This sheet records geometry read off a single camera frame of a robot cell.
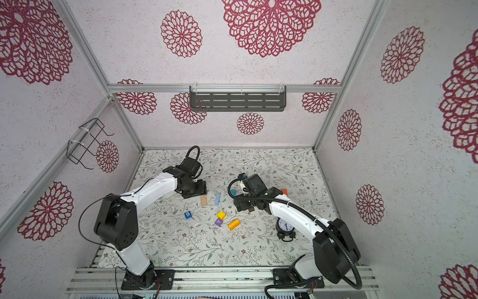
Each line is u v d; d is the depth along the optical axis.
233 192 1.01
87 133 0.78
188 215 0.90
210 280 0.75
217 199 0.97
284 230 0.84
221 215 0.90
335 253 0.42
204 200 0.97
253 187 0.65
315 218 0.46
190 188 0.76
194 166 0.74
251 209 0.94
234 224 0.88
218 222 0.89
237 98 0.93
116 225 0.47
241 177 0.77
